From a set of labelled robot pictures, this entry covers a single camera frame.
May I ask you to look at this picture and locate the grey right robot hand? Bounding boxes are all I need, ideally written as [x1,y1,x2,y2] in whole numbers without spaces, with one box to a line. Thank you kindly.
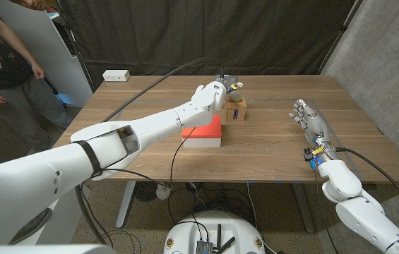
[288,98,340,170]

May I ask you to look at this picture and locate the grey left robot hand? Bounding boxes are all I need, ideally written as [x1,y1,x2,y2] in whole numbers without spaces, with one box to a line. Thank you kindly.
[214,73,245,103]

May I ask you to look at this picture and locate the wooden box with coin slots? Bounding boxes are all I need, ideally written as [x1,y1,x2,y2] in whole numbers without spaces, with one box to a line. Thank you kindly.
[225,98,248,122]

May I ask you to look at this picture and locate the red box with white base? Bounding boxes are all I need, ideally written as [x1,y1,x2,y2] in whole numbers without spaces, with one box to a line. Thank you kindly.
[181,114,222,148]

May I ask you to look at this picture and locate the black curtain backdrop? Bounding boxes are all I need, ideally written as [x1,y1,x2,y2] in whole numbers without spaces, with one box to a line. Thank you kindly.
[56,0,357,87]

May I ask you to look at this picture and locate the grey table leg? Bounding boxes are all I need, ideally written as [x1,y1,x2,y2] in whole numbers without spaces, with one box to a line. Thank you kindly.
[290,183,316,234]

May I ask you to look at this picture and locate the black stand pole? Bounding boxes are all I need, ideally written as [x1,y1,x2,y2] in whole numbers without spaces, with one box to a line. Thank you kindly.
[317,0,362,75]
[53,0,96,93]

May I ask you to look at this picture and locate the white power strip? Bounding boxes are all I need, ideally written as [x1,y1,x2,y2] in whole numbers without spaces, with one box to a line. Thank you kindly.
[102,69,131,83]

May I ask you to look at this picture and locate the white robot torso base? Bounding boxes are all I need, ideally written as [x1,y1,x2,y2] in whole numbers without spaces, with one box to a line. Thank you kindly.
[163,210,266,254]

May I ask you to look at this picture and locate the black floor fan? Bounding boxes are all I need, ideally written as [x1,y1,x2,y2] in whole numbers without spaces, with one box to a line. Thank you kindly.
[134,181,158,203]

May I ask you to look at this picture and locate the white table leg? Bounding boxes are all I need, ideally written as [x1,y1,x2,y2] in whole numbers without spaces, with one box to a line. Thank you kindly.
[115,181,136,229]

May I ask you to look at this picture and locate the white panel board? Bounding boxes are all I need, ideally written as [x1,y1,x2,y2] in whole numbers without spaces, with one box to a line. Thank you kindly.
[0,0,93,109]

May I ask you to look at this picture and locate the grey radio module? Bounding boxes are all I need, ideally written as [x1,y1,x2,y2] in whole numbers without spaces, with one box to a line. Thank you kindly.
[196,241,214,254]

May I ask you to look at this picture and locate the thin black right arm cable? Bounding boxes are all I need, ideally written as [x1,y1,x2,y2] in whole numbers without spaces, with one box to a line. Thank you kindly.
[314,168,338,254]

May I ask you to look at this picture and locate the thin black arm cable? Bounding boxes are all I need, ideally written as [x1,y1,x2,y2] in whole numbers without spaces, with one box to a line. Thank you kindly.
[314,168,338,254]
[102,126,197,190]

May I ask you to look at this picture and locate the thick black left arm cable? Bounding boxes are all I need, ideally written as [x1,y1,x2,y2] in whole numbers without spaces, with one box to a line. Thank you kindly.
[74,56,225,246]

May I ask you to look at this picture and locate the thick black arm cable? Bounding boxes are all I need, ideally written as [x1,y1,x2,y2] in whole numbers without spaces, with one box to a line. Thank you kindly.
[335,147,399,217]
[74,56,225,246]

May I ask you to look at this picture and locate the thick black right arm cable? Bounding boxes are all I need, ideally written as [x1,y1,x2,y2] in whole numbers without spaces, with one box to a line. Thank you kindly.
[335,147,399,217]

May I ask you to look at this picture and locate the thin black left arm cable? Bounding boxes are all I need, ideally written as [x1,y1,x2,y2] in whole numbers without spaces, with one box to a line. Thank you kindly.
[102,126,197,190]

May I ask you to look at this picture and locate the black floor cable tangle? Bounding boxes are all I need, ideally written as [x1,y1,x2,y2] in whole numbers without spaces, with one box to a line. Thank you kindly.
[166,181,256,226]

